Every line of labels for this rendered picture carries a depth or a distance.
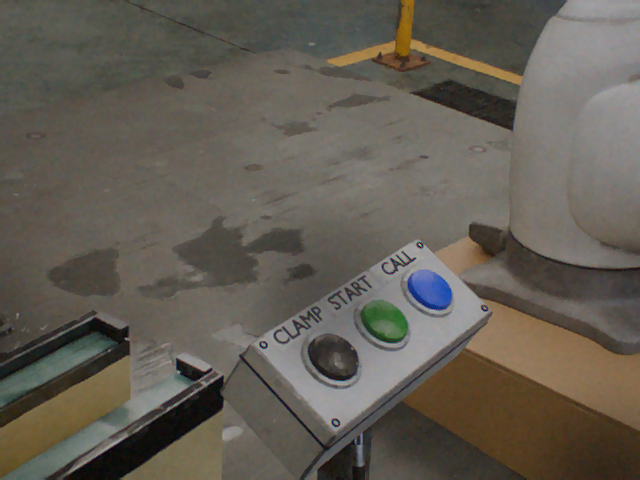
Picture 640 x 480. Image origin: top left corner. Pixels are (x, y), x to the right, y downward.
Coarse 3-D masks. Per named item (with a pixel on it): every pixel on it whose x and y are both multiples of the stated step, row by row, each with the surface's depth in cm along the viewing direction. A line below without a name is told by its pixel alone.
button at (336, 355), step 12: (324, 336) 62; (336, 336) 63; (312, 348) 62; (324, 348) 62; (336, 348) 62; (348, 348) 63; (312, 360) 61; (324, 360) 61; (336, 360) 61; (348, 360) 62; (324, 372) 61; (336, 372) 61; (348, 372) 61
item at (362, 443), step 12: (372, 432) 71; (348, 444) 69; (360, 444) 68; (336, 456) 70; (348, 456) 70; (360, 456) 68; (324, 468) 72; (336, 468) 71; (348, 468) 70; (360, 468) 68
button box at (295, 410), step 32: (416, 256) 71; (352, 288) 67; (384, 288) 68; (288, 320) 63; (320, 320) 64; (352, 320) 65; (416, 320) 68; (448, 320) 69; (480, 320) 70; (256, 352) 61; (288, 352) 61; (384, 352) 65; (416, 352) 66; (448, 352) 69; (224, 384) 63; (256, 384) 62; (288, 384) 60; (320, 384) 61; (352, 384) 62; (384, 384) 63; (416, 384) 69; (256, 416) 63; (288, 416) 61; (320, 416) 60; (352, 416) 60; (288, 448) 62; (320, 448) 60
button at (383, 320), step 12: (384, 300) 67; (360, 312) 66; (372, 312) 65; (384, 312) 66; (396, 312) 66; (372, 324) 65; (384, 324) 65; (396, 324) 65; (384, 336) 65; (396, 336) 65
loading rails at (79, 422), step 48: (48, 336) 88; (96, 336) 90; (0, 384) 84; (48, 384) 85; (96, 384) 89; (192, 384) 83; (0, 432) 82; (48, 432) 86; (96, 432) 79; (144, 432) 79; (192, 432) 84
